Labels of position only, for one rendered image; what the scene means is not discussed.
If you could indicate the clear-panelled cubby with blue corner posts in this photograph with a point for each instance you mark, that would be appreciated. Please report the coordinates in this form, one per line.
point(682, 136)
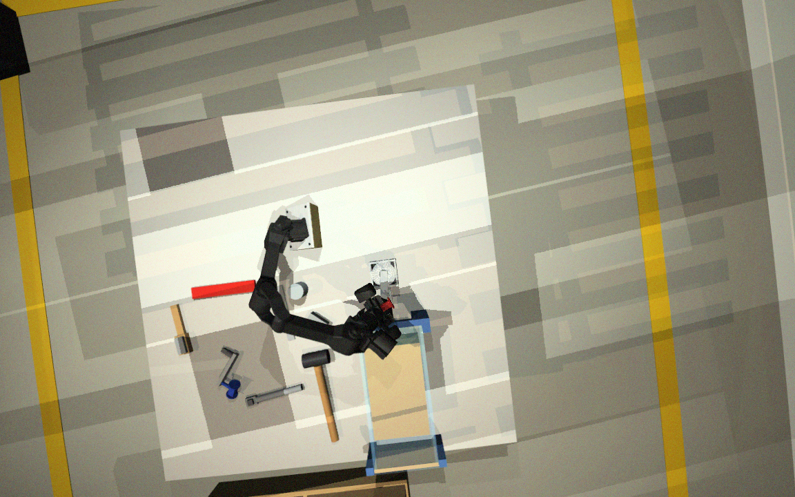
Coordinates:
point(399, 409)

